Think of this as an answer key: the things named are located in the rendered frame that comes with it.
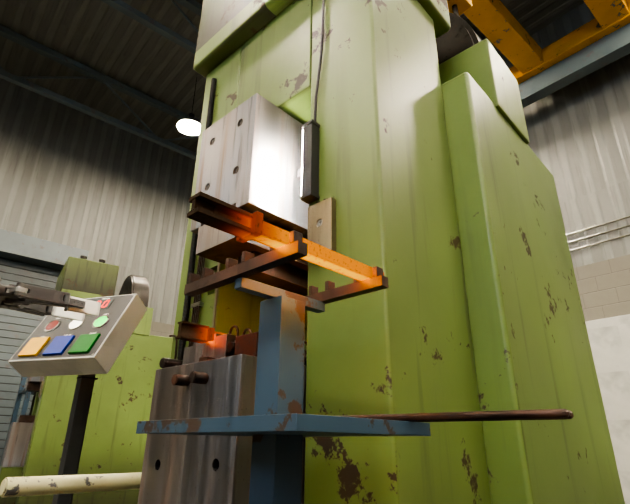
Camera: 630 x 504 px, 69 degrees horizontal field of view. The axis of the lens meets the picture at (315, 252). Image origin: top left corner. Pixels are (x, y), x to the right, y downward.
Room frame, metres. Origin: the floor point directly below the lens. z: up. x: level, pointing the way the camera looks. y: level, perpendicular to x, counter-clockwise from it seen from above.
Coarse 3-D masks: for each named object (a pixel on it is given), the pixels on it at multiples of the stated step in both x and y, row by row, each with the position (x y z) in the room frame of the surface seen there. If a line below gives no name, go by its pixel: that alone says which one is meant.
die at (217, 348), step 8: (216, 336) 1.23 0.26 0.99; (224, 336) 1.21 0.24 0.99; (232, 336) 1.22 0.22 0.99; (200, 344) 1.28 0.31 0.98; (208, 344) 1.26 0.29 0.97; (216, 344) 1.23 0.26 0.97; (224, 344) 1.21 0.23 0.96; (184, 352) 1.33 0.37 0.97; (192, 352) 1.31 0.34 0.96; (200, 352) 1.28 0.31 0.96; (208, 352) 1.25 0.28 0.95; (216, 352) 1.23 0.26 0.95; (224, 352) 1.20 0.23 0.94; (304, 352) 1.42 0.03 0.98; (184, 360) 1.33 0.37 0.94; (192, 360) 1.30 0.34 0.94
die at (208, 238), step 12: (204, 228) 1.31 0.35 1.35; (204, 240) 1.31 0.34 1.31; (216, 240) 1.26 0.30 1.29; (228, 240) 1.23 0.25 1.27; (252, 240) 1.25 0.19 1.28; (204, 252) 1.32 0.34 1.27; (216, 252) 1.32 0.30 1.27; (228, 252) 1.32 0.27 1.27; (240, 252) 1.31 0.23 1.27; (264, 252) 1.31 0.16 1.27; (300, 264) 1.41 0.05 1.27
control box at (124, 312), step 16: (112, 304) 1.52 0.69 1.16; (128, 304) 1.50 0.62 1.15; (48, 320) 1.57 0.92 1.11; (64, 320) 1.54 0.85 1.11; (112, 320) 1.47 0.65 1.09; (128, 320) 1.51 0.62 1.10; (32, 336) 1.54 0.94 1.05; (48, 336) 1.52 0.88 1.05; (112, 336) 1.45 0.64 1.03; (128, 336) 1.52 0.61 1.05; (16, 352) 1.51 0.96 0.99; (64, 352) 1.44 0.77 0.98; (96, 352) 1.40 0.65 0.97; (112, 352) 1.46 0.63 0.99; (16, 368) 1.52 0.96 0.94; (32, 368) 1.50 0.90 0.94; (48, 368) 1.49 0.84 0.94; (64, 368) 1.47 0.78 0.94; (80, 368) 1.46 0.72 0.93; (96, 368) 1.44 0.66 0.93
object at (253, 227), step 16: (192, 208) 0.55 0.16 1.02; (208, 208) 0.56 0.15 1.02; (224, 208) 0.57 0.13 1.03; (208, 224) 0.58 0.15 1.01; (224, 224) 0.58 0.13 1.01; (240, 224) 0.59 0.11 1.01; (256, 224) 0.60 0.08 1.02; (240, 240) 0.63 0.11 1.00; (256, 240) 0.64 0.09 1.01; (272, 240) 0.64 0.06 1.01; (288, 240) 0.65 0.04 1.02; (304, 240) 0.68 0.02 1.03; (320, 256) 0.70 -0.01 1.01; (336, 256) 0.73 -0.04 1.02; (352, 272) 0.77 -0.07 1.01; (368, 272) 0.80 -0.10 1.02
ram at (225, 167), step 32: (256, 96) 1.17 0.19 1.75; (224, 128) 1.28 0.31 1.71; (256, 128) 1.17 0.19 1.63; (288, 128) 1.27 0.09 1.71; (224, 160) 1.26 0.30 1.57; (256, 160) 1.18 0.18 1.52; (288, 160) 1.28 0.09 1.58; (224, 192) 1.25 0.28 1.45; (256, 192) 1.19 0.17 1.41; (288, 192) 1.28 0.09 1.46; (192, 224) 1.36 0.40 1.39; (288, 224) 1.31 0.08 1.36
